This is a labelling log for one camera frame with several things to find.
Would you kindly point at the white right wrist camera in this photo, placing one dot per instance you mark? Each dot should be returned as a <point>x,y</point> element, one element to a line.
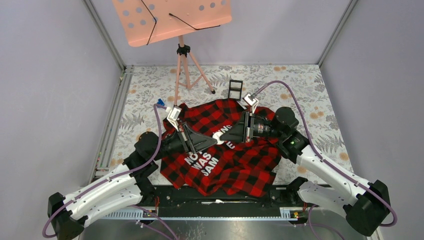
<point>252,101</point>

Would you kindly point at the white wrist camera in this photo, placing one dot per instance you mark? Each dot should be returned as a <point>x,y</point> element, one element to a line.
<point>173,115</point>
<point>252,101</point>

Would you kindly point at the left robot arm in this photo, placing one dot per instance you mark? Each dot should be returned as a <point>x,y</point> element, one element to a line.
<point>126,185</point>

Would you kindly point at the floral patterned table mat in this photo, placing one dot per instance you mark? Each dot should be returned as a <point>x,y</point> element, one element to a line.
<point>299,87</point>

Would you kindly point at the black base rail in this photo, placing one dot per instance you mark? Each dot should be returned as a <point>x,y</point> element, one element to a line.
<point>186,202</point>

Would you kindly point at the small blue plastic object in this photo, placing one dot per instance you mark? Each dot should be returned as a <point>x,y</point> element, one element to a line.
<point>160,102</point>

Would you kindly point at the small round brooch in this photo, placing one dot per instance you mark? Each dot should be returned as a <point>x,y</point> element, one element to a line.
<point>217,136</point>

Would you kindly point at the pink music stand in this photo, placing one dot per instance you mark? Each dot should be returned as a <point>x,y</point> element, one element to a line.
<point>149,21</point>

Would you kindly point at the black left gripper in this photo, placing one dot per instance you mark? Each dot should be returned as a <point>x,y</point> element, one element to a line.
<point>192,141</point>

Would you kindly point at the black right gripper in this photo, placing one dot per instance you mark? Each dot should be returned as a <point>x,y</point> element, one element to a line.
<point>243,130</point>

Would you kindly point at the black brooch holder frame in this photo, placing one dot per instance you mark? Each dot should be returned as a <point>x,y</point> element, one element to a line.
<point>235,89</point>

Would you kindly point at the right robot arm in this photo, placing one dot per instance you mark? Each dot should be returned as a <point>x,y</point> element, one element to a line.
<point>363,204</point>

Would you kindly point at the red black plaid shirt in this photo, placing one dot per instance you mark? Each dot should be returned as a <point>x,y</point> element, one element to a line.
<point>236,168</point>

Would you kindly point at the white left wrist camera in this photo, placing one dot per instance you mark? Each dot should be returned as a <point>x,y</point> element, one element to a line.
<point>173,115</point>

